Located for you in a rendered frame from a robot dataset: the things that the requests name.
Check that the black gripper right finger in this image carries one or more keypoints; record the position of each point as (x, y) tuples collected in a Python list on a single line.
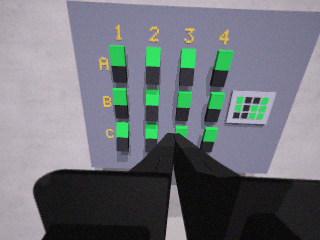
[(215, 206)]

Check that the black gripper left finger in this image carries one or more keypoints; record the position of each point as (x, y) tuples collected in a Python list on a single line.
[(98, 197)]

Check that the grey flat panel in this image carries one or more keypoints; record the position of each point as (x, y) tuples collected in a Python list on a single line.
[(225, 79)]

